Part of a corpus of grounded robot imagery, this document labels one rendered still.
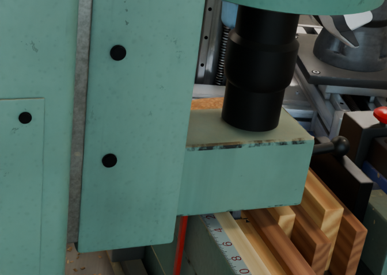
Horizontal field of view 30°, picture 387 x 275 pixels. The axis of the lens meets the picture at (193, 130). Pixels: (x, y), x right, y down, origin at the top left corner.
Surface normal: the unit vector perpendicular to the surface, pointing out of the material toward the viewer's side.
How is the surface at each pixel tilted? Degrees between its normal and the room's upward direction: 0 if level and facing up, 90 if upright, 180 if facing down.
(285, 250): 0
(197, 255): 90
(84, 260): 0
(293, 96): 0
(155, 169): 90
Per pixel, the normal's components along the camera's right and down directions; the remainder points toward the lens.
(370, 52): 0.29, 0.18
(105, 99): 0.33, 0.47
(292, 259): 0.12, -0.88
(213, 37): 0.10, 0.47
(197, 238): -0.94, 0.05
